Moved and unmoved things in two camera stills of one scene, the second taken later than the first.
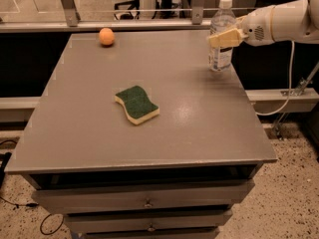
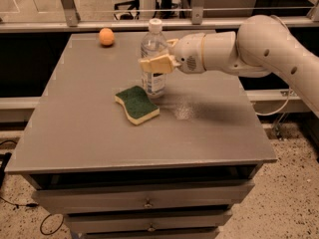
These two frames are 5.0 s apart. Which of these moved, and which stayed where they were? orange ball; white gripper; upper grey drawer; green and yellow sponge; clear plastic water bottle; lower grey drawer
Moved: white gripper; clear plastic water bottle
Stayed: green and yellow sponge; upper grey drawer; orange ball; lower grey drawer
